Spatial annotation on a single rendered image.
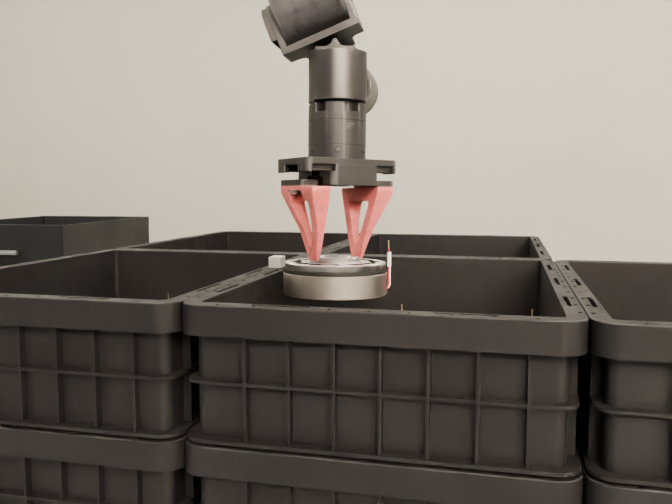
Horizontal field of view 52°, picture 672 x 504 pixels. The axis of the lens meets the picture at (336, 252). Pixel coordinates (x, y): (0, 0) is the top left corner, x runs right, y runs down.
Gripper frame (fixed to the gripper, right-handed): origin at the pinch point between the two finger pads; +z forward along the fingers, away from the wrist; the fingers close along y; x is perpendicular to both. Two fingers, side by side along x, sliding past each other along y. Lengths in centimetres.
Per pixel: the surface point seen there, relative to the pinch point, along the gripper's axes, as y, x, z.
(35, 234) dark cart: 5, -168, 6
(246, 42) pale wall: -130, -319, -96
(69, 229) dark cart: -4, -165, 5
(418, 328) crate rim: 6.1, 21.3, 3.7
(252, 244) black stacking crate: -20, -64, 4
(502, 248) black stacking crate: -53, -31, 3
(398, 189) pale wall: -199, -262, -12
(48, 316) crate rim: 27.0, 0.5, 4.3
